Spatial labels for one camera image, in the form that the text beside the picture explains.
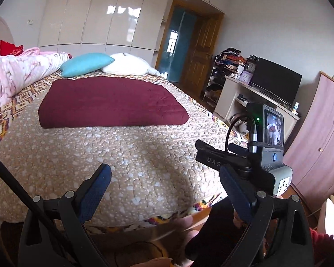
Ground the dark ornate clock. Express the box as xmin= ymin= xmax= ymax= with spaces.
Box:
xmin=245 ymin=56 xmax=259 ymax=74

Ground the beige headboard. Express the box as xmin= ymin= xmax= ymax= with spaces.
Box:
xmin=0 ymin=15 xmax=14 ymax=49

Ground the person's right hand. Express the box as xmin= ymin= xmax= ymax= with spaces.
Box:
xmin=233 ymin=210 xmax=249 ymax=229

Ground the person's dark trouser leg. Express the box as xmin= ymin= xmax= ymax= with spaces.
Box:
xmin=185 ymin=199 xmax=247 ymax=260

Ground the black flat television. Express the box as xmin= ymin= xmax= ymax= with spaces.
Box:
xmin=250 ymin=57 xmax=303 ymax=107

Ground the white television stand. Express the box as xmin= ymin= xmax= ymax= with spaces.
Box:
xmin=213 ymin=75 xmax=300 ymax=145

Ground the white pillow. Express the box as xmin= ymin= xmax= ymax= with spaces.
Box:
xmin=101 ymin=53 xmax=161 ymax=76

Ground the purple clock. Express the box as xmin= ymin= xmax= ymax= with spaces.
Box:
xmin=239 ymin=71 xmax=253 ymax=85

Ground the maroon blanket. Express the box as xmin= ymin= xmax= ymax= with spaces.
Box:
xmin=38 ymin=76 xmax=190 ymax=129

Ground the bed with patterned cover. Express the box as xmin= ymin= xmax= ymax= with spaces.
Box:
xmin=0 ymin=71 xmax=251 ymax=227

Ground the pink floral quilt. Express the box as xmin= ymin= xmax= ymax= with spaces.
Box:
xmin=0 ymin=47 xmax=73 ymax=117

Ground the light blue pillow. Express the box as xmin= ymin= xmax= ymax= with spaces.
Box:
xmin=59 ymin=53 xmax=115 ymax=78

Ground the white rounded object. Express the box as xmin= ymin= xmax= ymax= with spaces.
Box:
xmin=318 ymin=197 xmax=334 ymax=235

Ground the wooden door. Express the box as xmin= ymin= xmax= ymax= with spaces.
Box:
xmin=181 ymin=15 xmax=221 ymax=88

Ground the shelf rack with clothes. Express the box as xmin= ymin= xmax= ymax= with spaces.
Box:
xmin=203 ymin=47 xmax=247 ymax=105

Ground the white glossy wardrobe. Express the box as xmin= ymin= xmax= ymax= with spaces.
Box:
xmin=38 ymin=0 xmax=226 ymax=60

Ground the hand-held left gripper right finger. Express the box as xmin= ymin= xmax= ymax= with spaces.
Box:
xmin=219 ymin=164 xmax=315 ymax=267

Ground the pink wooden cabinet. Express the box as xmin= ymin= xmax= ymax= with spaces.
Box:
xmin=282 ymin=71 xmax=334 ymax=214

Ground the red cloth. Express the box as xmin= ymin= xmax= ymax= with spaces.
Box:
xmin=0 ymin=40 xmax=24 ymax=60

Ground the black braided cable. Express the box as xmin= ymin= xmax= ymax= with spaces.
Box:
xmin=225 ymin=113 xmax=258 ymax=153
xmin=0 ymin=151 xmax=78 ymax=265

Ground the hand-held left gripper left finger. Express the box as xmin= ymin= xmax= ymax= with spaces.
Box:
xmin=18 ymin=164 xmax=112 ymax=267

